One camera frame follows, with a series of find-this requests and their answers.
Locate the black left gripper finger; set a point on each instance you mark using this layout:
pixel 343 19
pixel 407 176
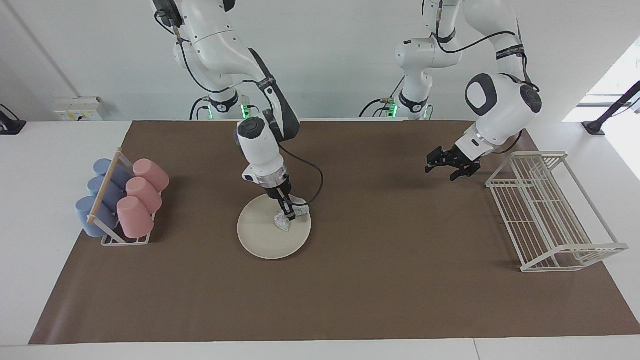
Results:
pixel 440 157
pixel 462 172

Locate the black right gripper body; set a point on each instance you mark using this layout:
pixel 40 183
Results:
pixel 276 189

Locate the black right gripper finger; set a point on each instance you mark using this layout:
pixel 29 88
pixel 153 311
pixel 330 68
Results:
pixel 291 207
pixel 282 206

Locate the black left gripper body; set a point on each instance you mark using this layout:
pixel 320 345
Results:
pixel 465 157

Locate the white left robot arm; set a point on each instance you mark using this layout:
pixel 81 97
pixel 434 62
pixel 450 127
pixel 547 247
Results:
pixel 500 100

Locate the cream round plate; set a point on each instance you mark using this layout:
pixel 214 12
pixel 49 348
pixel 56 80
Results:
pixel 260 235

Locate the brown table mat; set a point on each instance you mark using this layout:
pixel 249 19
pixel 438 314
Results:
pixel 375 280

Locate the pink plastic cup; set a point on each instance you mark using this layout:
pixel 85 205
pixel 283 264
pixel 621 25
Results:
pixel 151 173
pixel 134 217
pixel 145 194

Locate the black angled stand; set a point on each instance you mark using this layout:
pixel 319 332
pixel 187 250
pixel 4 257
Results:
pixel 610 110

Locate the blue plastic cup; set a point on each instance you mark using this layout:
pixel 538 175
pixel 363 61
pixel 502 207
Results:
pixel 102 166
pixel 107 192
pixel 87 215

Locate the white cup rack wooden bar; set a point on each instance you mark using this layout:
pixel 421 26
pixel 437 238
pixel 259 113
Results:
pixel 105 186

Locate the black desk clamp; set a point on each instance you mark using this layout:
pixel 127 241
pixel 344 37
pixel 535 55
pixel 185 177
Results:
pixel 10 125

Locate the white wall socket box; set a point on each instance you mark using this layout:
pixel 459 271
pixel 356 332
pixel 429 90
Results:
pixel 77 109

